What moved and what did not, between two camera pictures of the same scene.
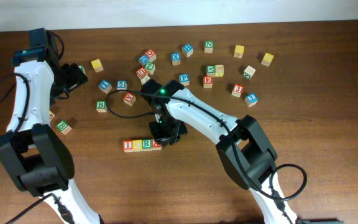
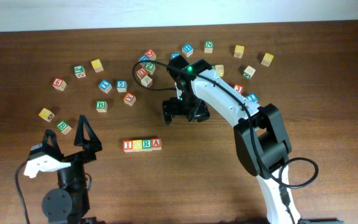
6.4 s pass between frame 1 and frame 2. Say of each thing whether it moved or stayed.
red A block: stayed
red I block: stayed
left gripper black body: moved
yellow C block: stayed
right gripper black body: moved
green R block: stayed
